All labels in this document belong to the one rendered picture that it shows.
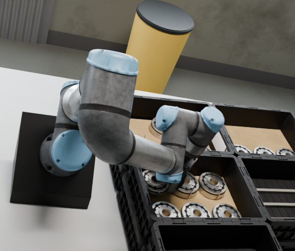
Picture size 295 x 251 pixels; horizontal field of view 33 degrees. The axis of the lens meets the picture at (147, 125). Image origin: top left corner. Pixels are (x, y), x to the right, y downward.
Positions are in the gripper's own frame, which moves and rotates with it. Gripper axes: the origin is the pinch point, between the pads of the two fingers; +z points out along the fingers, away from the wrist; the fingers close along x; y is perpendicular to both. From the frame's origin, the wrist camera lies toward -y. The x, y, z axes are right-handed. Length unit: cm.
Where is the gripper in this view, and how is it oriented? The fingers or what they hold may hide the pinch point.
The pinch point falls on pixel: (161, 188)
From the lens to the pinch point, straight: 169.0
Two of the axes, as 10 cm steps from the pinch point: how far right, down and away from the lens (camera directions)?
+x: -7.7, -6.2, 1.6
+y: 5.0, -4.2, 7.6
